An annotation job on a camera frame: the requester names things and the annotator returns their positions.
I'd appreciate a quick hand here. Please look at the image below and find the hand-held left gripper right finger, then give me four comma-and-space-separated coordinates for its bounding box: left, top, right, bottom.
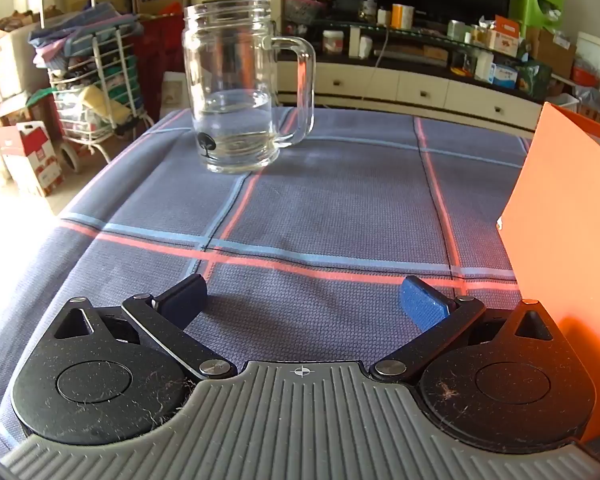
370, 276, 556, 383

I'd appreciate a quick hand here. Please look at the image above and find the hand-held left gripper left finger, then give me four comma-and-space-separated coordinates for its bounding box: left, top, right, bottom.
52, 274, 237, 382

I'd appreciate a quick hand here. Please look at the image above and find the orange cardboard box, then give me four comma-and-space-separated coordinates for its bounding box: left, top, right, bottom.
497, 101, 600, 461

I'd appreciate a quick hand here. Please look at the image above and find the white television cabinet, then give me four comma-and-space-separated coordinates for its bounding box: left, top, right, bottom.
275, 20, 546, 131

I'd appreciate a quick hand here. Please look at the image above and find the red and white carton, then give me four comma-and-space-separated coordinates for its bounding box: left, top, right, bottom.
0, 120, 63, 198

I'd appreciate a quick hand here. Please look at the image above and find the shopping trolley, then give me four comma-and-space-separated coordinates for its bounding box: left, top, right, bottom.
27, 0, 156, 173

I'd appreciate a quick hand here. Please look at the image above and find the blue and white tissue box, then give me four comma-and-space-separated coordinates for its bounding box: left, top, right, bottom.
492, 64, 520, 90

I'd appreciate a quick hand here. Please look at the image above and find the green snack bag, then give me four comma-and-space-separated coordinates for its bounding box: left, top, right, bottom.
516, 60, 553, 101

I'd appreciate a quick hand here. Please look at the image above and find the white and orange carton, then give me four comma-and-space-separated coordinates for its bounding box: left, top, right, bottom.
487, 15, 523, 58

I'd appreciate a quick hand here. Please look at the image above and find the large brown cardboard box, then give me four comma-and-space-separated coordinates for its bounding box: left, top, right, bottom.
0, 20, 46, 106

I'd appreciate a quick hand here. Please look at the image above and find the glass mug with handle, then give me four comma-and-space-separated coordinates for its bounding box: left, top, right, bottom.
181, 0, 317, 176

